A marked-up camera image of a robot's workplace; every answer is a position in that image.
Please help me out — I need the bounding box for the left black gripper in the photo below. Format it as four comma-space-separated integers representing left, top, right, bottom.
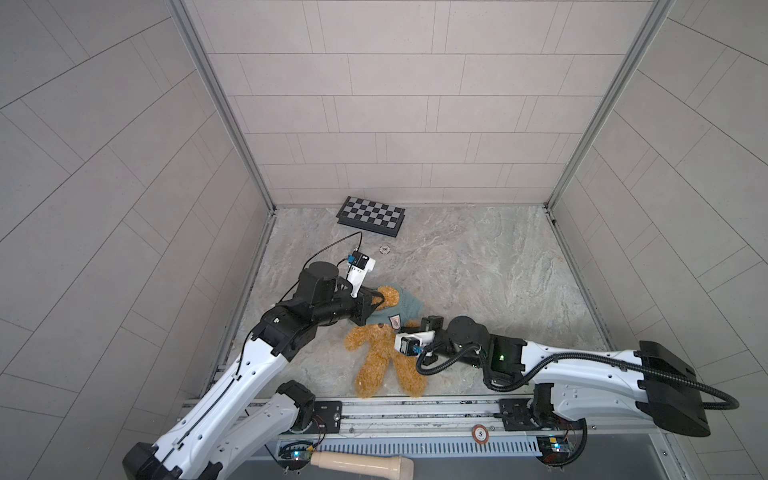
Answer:
308, 284, 386, 328

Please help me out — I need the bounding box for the tan teddy bear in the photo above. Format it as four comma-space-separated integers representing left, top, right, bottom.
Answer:
344, 320, 428, 398

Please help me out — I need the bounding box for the grey-green teddy sweater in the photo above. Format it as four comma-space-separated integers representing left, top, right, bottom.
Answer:
366, 285, 423, 330

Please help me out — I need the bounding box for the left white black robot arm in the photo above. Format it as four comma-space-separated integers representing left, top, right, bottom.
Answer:
122, 260, 377, 479

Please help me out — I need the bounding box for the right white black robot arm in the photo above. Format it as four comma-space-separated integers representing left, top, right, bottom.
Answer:
394, 316, 711, 437

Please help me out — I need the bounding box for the folded black white chessboard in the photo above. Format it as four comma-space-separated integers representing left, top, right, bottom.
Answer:
336, 196, 405, 238

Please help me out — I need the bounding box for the round red white sticker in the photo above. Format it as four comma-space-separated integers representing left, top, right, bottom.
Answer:
471, 424, 489, 445

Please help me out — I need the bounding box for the right green circuit board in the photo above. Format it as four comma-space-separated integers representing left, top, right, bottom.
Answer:
536, 436, 572, 465

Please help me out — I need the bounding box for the green circuit board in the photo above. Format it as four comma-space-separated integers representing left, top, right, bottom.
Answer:
277, 441, 316, 471
536, 436, 572, 465

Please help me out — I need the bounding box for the left green circuit board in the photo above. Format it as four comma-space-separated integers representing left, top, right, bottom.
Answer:
277, 441, 316, 471

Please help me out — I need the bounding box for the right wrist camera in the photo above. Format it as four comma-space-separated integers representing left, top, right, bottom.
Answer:
394, 331, 435, 357

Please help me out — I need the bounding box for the left black camera cable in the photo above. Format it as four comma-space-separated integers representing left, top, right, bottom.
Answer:
279, 231, 365, 301

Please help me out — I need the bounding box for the aluminium mounting rail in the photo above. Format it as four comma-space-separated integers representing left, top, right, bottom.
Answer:
167, 393, 667, 444

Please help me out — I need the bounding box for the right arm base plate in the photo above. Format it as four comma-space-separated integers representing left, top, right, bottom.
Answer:
494, 398, 560, 431

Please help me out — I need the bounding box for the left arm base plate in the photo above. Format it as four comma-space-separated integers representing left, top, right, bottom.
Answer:
288, 401, 343, 435

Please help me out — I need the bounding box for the beige wooden handle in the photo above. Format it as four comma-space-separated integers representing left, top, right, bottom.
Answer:
310, 452, 415, 480

